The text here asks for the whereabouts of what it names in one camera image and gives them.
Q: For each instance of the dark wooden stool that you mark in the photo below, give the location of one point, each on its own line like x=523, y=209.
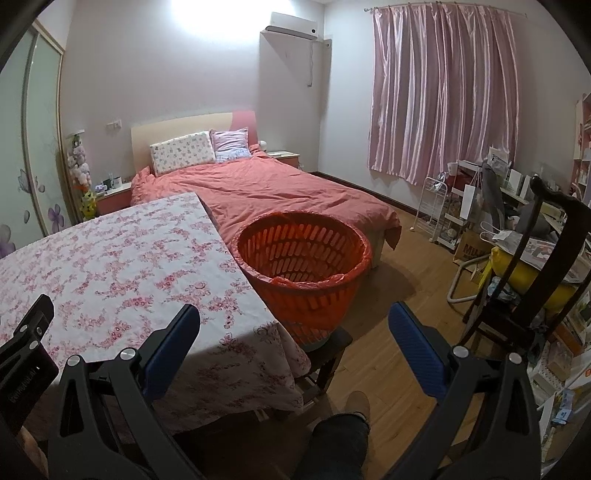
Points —
x=328, y=355

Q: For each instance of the coral bed duvet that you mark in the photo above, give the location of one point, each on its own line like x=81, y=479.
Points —
x=277, y=194

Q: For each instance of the curtain rod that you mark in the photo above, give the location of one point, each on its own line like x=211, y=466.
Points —
x=443, y=3

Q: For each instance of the yellow bag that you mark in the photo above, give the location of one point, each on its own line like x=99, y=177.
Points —
x=521, y=274

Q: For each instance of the white floral pillow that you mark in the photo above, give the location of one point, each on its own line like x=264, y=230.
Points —
x=182, y=152

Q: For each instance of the beige and pink headboard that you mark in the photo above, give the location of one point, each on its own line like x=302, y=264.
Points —
x=184, y=124

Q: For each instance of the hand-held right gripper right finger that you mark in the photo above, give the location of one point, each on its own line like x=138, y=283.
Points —
x=415, y=346

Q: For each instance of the pink nightstand with mugs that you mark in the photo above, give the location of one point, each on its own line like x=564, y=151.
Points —
x=113, y=198

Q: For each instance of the brown shoe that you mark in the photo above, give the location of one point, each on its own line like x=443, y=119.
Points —
x=358, y=406

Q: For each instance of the pink striped pillow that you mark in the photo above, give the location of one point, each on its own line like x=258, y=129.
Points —
x=230, y=143

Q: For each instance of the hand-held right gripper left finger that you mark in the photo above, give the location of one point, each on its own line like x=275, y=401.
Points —
x=173, y=350

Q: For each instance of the pink satin curtain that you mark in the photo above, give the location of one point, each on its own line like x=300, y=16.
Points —
x=443, y=92

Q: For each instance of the pink white bookshelf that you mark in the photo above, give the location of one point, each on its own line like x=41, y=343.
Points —
x=582, y=138

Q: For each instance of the white paper bag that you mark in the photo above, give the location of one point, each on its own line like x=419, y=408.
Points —
x=468, y=201

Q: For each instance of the pink floral tablecloth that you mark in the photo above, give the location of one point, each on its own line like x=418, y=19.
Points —
x=115, y=277

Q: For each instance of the person's left hand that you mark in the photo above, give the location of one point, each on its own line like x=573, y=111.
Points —
x=33, y=454

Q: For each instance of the flower print sliding wardrobe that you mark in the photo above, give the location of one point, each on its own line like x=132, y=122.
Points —
x=37, y=138

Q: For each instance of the tube of plush toys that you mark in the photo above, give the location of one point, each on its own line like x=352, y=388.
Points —
x=81, y=170

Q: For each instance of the white air conditioner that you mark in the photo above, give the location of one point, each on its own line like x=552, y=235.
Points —
x=291, y=25

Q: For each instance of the person's leg in jeans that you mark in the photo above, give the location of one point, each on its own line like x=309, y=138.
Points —
x=341, y=447

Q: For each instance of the white metal tube frame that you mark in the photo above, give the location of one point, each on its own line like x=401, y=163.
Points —
x=461, y=277

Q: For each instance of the folded newspaper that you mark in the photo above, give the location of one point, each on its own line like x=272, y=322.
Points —
x=540, y=249

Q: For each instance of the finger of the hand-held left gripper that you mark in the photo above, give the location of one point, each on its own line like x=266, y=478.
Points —
x=27, y=323

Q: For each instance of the dark wooden chair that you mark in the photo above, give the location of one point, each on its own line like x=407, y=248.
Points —
x=561, y=240

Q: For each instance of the cluttered desk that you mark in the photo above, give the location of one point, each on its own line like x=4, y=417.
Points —
x=517, y=194

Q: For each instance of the orange plastic basket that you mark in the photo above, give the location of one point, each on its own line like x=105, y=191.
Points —
x=300, y=286

